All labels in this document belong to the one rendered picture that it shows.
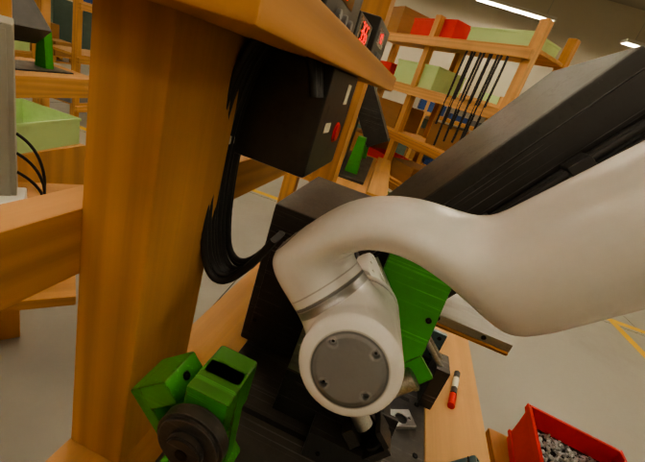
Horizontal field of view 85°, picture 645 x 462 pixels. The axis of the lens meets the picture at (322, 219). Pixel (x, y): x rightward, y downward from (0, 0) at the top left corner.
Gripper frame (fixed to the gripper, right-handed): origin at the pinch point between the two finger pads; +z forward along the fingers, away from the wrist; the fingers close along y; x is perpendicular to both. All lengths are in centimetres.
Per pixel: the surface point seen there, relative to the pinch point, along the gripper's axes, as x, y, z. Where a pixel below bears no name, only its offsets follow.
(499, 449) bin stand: -9, -56, 32
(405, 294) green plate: -4.3, -4.9, 2.9
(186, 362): 20.5, 2.6, -21.6
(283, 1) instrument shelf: -6.5, 24.8, -36.1
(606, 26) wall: -573, 176, 817
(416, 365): -1.3, -16.7, 2.6
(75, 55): 261, 314, 312
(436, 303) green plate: -8.4, -8.2, 2.9
